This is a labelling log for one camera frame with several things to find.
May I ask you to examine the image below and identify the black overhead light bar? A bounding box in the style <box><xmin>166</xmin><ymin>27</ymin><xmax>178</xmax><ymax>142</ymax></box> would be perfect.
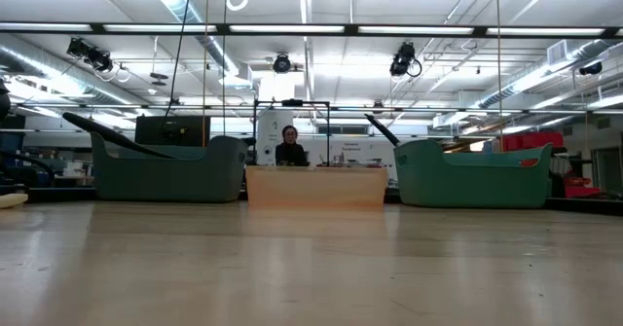
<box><xmin>0</xmin><ymin>21</ymin><xmax>623</xmax><ymax>39</ymax></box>

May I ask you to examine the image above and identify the black long-handled utensil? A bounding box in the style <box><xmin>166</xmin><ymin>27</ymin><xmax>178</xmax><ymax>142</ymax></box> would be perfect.
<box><xmin>363</xmin><ymin>113</ymin><xmax>403</xmax><ymax>148</ymax></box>

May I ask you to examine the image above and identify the yellow hanging cable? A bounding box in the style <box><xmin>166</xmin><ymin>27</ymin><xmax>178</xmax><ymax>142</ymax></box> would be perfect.
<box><xmin>202</xmin><ymin>0</ymin><xmax>211</xmax><ymax>147</ymax></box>
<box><xmin>495</xmin><ymin>0</ymin><xmax>504</xmax><ymax>153</ymax></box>

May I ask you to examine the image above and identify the red storage bins shelf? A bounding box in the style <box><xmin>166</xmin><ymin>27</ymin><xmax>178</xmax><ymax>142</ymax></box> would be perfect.
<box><xmin>500</xmin><ymin>130</ymin><xmax>603</xmax><ymax>199</ymax></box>

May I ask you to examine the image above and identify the black monitor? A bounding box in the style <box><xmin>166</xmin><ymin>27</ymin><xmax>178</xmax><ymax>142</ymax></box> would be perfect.
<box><xmin>134</xmin><ymin>115</ymin><xmax>211</xmax><ymax>147</ymax></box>

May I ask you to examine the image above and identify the teal plastic bin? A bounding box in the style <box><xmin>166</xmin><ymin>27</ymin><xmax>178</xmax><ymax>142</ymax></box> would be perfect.
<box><xmin>90</xmin><ymin>131</ymin><xmax>250</xmax><ymax>204</ymax></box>
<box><xmin>392</xmin><ymin>139</ymin><xmax>554</xmax><ymax>209</ymax></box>

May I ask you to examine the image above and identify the silver ventilation duct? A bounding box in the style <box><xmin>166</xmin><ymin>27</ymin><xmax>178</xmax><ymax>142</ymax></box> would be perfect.
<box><xmin>0</xmin><ymin>33</ymin><xmax>147</xmax><ymax>108</ymax></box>
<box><xmin>476</xmin><ymin>38</ymin><xmax>615</xmax><ymax>111</ymax></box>

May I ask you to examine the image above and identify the thin black stand frame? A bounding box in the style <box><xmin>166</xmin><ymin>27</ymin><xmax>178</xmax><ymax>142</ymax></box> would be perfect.
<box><xmin>251</xmin><ymin>98</ymin><xmax>332</xmax><ymax>166</ymax></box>

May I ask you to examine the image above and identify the white cylindrical tank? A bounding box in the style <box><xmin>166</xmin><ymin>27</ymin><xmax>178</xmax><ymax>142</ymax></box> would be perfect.
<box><xmin>256</xmin><ymin>109</ymin><xmax>295</xmax><ymax>166</ymax></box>

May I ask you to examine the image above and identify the orange plastic tray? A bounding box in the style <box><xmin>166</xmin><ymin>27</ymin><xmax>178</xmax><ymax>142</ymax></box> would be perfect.
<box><xmin>245</xmin><ymin>165</ymin><xmax>389</xmax><ymax>211</ymax></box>

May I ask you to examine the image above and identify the white banner sign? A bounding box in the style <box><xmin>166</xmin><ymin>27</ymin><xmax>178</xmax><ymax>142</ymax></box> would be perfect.
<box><xmin>309</xmin><ymin>138</ymin><xmax>396</xmax><ymax>167</ymax></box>

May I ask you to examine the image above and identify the black hanging cable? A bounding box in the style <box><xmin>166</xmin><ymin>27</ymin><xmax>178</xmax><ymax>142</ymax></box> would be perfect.
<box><xmin>160</xmin><ymin>0</ymin><xmax>195</xmax><ymax>123</ymax></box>

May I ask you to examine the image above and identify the person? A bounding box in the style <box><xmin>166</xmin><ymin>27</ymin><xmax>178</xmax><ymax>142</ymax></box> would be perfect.
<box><xmin>275</xmin><ymin>125</ymin><xmax>310</xmax><ymax>167</ymax></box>

